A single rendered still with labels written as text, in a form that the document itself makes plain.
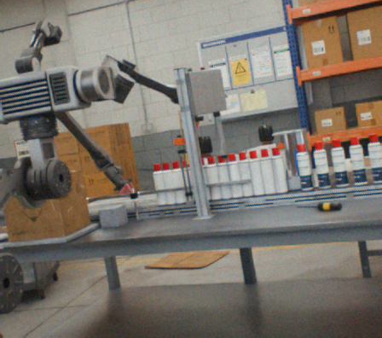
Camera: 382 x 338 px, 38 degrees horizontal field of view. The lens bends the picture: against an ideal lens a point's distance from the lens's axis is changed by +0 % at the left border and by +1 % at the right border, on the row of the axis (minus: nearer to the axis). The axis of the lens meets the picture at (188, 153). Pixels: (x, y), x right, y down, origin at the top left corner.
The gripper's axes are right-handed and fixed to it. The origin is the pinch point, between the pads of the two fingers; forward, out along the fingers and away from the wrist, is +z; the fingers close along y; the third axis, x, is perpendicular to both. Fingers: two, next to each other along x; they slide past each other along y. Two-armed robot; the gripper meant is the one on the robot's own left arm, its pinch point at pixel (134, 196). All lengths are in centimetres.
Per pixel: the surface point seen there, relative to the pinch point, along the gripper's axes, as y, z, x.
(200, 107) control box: -17, 2, -63
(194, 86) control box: -18, -6, -68
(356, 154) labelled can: -4, 64, -90
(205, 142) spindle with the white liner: 24.5, 5.0, -38.9
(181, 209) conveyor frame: -5.9, 23.4, -16.2
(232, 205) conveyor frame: -7, 40, -36
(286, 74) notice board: 418, -53, -41
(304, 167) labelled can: -4, 52, -71
